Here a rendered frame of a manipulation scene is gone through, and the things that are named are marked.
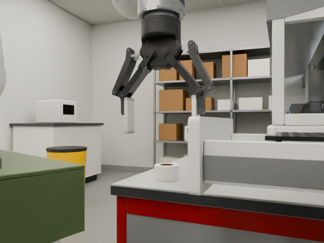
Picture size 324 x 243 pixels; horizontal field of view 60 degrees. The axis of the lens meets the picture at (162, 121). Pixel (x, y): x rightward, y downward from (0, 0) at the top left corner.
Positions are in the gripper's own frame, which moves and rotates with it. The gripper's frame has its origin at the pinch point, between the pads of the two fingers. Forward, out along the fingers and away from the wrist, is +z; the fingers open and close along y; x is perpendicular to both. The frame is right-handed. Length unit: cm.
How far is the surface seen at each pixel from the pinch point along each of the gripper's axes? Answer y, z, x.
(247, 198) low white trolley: 14.3, 15.2, 13.2
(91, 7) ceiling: -266, -190, 332
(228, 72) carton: -50, -74, 371
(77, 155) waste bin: -167, 33, 178
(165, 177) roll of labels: -7.8, 13.7, 21.1
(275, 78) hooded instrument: 19, -20, 83
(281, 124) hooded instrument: 21, 0, 83
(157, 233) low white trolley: -7.0, 26.2, 14.4
